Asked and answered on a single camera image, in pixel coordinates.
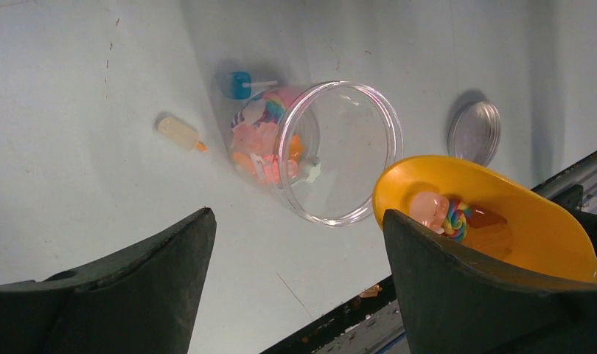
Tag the silver metal jar lid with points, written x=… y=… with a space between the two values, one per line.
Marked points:
x=474 y=133

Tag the small fallen candy piece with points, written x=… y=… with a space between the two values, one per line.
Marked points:
x=371 y=292

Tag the clear plastic jar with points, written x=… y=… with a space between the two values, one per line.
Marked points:
x=317 y=148

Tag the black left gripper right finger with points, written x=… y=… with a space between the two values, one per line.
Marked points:
x=457 y=301

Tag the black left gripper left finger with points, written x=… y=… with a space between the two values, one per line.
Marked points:
x=141 y=299

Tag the cream popsicle candy on table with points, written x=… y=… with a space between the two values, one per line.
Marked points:
x=181 y=134

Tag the orange plastic scoop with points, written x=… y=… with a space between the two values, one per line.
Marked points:
x=465 y=204

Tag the blue lollipop on table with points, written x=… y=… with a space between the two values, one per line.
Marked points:
x=240 y=85

